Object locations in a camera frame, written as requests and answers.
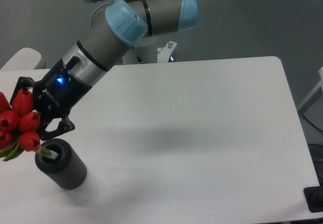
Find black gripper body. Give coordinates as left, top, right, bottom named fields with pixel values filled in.
left=32, top=56, right=92, bottom=120

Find red tulip bouquet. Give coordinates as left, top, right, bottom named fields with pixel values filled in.
left=1, top=89, right=60, bottom=161

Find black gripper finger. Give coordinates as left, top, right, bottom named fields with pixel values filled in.
left=10, top=77, right=38, bottom=102
left=39, top=116, right=75, bottom=140

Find white furniture edge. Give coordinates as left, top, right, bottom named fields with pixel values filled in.
left=297, top=68, right=322, bottom=115

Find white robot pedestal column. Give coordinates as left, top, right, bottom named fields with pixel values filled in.
left=123, top=37, right=157, bottom=65

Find black cable on pedestal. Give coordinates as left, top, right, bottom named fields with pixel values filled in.
left=133, top=47, right=144, bottom=64

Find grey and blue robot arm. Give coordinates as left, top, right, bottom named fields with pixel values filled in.
left=13, top=0, right=199, bottom=141

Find white metal base frame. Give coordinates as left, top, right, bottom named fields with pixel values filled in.
left=157, top=40, right=178, bottom=63

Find white chair armrest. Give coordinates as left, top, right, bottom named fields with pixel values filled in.
left=1, top=47, right=46, bottom=72

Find dark grey ribbed vase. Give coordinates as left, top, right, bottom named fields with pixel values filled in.
left=35, top=138, right=87, bottom=190

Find black cable grommet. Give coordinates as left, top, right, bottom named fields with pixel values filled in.
left=303, top=186, right=322, bottom=213

